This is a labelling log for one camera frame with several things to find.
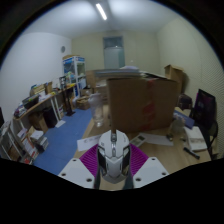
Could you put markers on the black marker pen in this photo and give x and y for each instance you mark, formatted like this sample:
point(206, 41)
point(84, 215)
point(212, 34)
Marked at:
point(191, 152)

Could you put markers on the large brown cardboard box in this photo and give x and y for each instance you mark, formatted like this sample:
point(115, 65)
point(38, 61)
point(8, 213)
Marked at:
point(140, 105)

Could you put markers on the clear plastic cup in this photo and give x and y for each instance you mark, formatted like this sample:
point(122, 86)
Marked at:
point(178, 126)

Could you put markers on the white open notebook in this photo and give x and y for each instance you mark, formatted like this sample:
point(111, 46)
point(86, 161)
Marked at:
point(195, 138)

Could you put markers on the open cardboard box on floor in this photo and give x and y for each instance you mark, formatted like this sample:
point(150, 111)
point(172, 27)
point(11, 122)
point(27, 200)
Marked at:
point(83, 103)

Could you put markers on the black floor stand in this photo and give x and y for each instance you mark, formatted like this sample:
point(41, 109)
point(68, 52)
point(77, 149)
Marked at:
point(68, 100)

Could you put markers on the white and silver computer mouse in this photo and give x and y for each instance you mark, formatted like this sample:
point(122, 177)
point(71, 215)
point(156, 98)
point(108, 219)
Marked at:
point(113, 156)

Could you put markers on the wooden side desk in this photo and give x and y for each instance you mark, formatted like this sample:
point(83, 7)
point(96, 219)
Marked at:
point(36, 105)

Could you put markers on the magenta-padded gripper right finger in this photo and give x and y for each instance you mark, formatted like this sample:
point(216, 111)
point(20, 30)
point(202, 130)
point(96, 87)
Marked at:
point(150, 170)

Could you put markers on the black bin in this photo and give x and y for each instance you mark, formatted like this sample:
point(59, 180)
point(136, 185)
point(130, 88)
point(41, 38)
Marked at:
point(50, 117)

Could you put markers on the blue and white display cabinet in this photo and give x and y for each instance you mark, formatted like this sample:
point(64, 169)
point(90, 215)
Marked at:
point(73, 70)

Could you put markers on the round grey wall fixture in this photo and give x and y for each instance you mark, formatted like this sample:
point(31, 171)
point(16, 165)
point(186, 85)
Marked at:
point(63, 49)

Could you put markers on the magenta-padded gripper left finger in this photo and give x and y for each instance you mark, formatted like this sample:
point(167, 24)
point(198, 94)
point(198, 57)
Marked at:
point(76, 171)

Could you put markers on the white ceiling light tube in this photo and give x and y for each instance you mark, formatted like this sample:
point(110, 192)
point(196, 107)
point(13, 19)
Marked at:
point(101, 11)

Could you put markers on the black monitor with purple screen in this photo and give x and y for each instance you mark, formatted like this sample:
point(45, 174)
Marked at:
point(204, 108)

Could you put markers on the blue folder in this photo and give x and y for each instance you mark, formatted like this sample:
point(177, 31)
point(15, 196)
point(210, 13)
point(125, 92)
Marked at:
point(186, 120)

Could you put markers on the black office chair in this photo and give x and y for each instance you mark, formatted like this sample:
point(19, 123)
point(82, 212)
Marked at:
point(213, 140)

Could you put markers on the small open cardboard box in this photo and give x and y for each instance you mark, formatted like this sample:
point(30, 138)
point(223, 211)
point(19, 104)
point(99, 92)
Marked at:
point(174, 75)

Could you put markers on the plain white paper sheet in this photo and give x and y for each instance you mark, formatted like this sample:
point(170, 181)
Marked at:
point(156, 139)

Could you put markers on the brown cardboard box under desk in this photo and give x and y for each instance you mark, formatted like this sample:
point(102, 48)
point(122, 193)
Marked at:
point(38, 122)

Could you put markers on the bookshelf unit with books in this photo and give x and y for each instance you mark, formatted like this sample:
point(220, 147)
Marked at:
point(15, 146)

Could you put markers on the stack of books on floor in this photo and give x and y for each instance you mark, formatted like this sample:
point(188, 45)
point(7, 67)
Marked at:
point(39, 140)

